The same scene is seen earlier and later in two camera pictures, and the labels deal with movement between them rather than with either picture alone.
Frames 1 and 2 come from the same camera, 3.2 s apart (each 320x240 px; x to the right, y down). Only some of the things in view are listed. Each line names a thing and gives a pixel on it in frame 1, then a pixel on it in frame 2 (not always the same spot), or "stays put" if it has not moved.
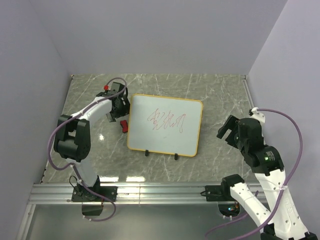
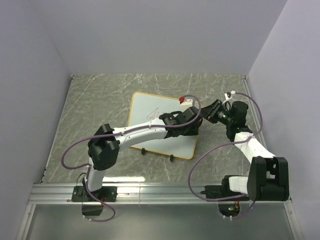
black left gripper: x=125 y=110 -> x=194 y=131
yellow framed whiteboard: x=164 y=125 stays put
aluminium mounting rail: x=128 y=194 stays put
